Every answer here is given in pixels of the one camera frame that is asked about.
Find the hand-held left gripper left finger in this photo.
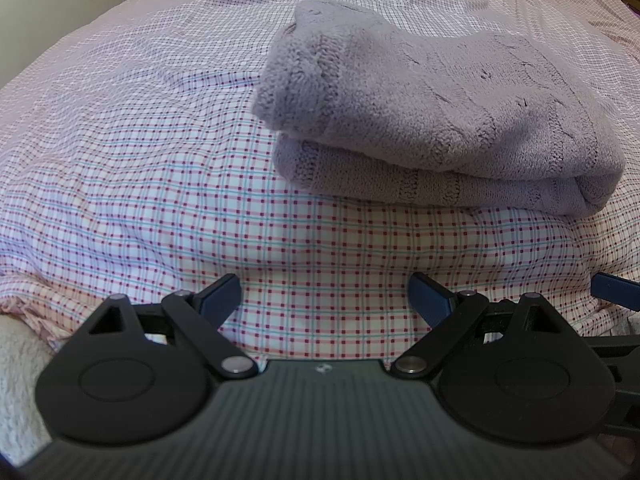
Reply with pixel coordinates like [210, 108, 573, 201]
[75, 273, 261, 379]

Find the white fluffy blanket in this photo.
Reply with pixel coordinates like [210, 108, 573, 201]
[0, 314, 57, 463]

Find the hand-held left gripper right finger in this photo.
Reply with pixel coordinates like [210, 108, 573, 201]
[390, 272, 572, 379]

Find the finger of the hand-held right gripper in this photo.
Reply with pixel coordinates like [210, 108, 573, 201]
[590, 272, 640, 312]

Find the lavender knit sweater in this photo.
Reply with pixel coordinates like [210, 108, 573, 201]
[252, 0, 626, 218]

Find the pink checked bed sheet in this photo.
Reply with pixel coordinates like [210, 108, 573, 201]
[0, 0, 640, 361]

